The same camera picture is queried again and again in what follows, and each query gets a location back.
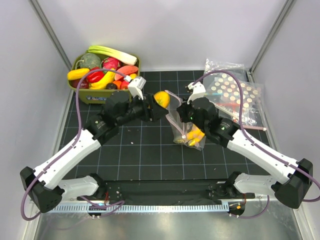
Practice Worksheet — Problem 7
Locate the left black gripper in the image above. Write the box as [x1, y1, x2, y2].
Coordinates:
[116, 91, 168, 127]

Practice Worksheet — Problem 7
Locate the orange yellow mango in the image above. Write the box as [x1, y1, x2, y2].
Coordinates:
[153, 91, 170, 109]

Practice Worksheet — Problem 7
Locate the clear pink zip bag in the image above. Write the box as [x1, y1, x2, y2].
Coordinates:
[165, 90, 206, 151]

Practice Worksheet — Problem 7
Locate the yellow banana bunch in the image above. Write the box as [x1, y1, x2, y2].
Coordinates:
[174, 125, 205, 147]

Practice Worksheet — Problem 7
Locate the red bell pepper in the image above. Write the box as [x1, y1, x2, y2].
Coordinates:
[86, 67, 104, 84]

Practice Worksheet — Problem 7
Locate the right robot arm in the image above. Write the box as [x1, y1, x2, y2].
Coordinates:
[177, 97, 313, 209]

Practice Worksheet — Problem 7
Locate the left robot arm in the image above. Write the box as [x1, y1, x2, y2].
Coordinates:
[20, 90, 170, 213]

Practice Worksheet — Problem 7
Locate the stack of dotted zip bags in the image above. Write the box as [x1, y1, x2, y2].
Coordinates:
[202, 59, 267, 131]

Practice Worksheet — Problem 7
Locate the yellow lemon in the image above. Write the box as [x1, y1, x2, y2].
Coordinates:
[129, 73, 137, 80]

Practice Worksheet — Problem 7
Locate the black grid mat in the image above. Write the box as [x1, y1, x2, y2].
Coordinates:
[59, 70, 271, 181]

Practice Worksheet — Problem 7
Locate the orange fruit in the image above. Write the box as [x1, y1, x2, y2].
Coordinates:
[112, 80, 123, 89]

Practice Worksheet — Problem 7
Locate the red watermelon slice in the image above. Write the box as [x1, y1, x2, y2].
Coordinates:
[117, 65, 139, 76]

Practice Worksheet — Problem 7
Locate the dark purple plum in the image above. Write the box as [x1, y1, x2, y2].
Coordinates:
[105, 82, 118, 90]

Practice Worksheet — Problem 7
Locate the small yellow banana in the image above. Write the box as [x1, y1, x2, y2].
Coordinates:
[87, 71, 115, 90]

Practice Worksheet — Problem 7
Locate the green white leek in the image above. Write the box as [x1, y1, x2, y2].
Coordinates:
[87, 45, 138, 66]

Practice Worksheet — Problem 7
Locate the pink dragon fruit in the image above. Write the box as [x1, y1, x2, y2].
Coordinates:
[100, 56, 122, 70]

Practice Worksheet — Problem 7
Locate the olive green plastic basket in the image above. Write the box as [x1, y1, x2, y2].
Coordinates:
[68, 51, 141, 105]

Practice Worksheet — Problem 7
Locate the dark red apple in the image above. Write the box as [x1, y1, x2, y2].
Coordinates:
[71, 77, 89, 90]

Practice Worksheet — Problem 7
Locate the green melon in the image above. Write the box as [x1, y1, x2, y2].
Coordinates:
[74, 52, 101, 70]

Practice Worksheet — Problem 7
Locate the yellow squash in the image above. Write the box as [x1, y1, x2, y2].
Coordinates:
[67, 68, 90, 81]

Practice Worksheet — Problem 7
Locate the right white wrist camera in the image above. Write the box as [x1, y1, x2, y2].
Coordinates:
[187, 82, 206, 104]

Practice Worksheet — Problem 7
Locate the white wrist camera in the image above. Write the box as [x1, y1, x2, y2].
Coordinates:
[187, 82, 206, 104]
[128, 76, 146, 100]

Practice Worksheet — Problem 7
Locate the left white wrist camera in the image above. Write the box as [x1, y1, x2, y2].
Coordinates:
[128, 76, 146, 100]

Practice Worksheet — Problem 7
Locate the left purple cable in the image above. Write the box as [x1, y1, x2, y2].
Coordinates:
[21, 68, 132, 221]

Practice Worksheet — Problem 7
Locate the purple cable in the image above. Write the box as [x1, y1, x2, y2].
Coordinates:
[21, 68, 132, 221]
[189, 70, 320, 220]

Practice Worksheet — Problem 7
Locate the slotted cable duct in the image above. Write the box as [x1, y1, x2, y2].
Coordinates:
[50, 202, 229, 214]

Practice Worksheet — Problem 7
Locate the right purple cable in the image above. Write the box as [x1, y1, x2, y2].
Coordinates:
[189, 70, 320, 220]

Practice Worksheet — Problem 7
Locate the right aluminium frame post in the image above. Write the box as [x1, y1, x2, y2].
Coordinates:
[250, 0, 297, 75]

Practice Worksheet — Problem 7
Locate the aluminium frame post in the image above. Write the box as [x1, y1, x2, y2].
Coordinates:
[28, 0, 72, 70]
[250, 0, 297, 75]

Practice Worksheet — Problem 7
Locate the left aluminium frame post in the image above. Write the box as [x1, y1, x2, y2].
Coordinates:
[28, 0, 72, 70]

